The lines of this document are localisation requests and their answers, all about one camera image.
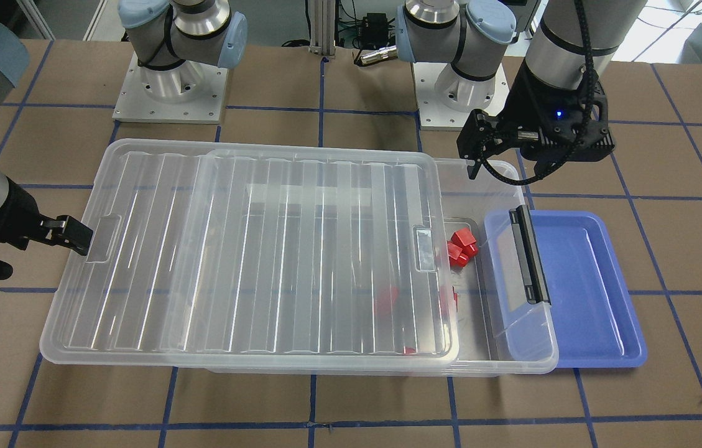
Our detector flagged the red block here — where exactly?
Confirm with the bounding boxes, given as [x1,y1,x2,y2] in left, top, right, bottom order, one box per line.
[451,227,479,258]
[446,241,470,268]

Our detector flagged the clear plastic storage box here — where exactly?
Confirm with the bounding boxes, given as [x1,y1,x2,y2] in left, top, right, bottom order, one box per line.
[102,146,560,376]

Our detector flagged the clear plastic box lid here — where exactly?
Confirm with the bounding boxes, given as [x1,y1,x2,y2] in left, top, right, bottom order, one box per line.
[39,138,458,369]

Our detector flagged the black box latch handle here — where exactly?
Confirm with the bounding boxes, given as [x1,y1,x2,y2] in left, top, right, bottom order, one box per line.
[508,205,552,304]

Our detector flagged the blue plastic tray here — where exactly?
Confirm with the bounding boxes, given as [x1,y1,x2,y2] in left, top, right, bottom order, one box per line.
[484,210,647,373]

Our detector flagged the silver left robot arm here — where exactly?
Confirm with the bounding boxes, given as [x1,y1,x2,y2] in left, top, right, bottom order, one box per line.
[394,1,645,186]

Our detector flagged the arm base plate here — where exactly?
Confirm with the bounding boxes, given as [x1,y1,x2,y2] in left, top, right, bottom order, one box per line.
[412,62,509,131]
[112,55,231,124]

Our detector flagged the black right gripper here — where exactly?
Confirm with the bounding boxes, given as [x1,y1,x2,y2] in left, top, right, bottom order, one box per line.
[0,180,94,280]

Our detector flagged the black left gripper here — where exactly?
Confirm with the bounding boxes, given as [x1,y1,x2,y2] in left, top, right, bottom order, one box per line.
[456,65,616,181]

